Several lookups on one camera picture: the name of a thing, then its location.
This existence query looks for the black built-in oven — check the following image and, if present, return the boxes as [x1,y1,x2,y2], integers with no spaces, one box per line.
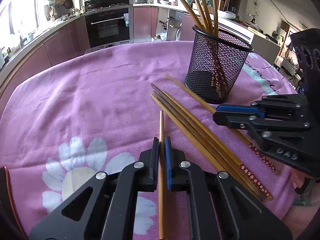
[85,5,133,50]

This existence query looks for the black mesh cup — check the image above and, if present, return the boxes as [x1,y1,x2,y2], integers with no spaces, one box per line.
[184,25,253,104]

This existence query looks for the lone wooden chopstick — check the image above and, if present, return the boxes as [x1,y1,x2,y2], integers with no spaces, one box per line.
[158,111,167,239]

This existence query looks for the pink base cabinets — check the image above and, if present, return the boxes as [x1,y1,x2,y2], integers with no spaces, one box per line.
[1,4,187,104]

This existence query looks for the pink floral tablecloth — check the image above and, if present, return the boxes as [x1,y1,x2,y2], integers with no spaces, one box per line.
[1,42,295,232]

